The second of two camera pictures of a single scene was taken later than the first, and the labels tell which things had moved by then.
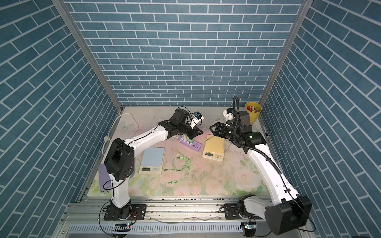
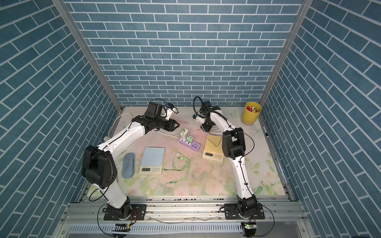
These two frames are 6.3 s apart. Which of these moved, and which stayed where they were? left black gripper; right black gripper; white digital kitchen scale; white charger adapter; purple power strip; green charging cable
Moved: right black gripper; left black gripper
Stayed: white charger adapter; green charging cable; white digital kitchen scale; purple power strip
